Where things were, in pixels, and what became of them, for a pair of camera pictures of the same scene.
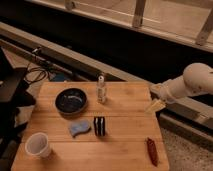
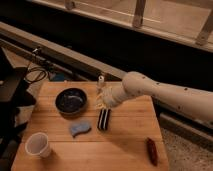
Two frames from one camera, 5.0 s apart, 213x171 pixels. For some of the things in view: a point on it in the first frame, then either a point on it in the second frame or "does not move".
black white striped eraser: [99, 126] -> [103, 119]
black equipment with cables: [15, 94] does not move
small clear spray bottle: [101, 95] does not move
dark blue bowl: [70, 101] does not move
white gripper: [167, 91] -> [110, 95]
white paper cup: [37, 145] does not move
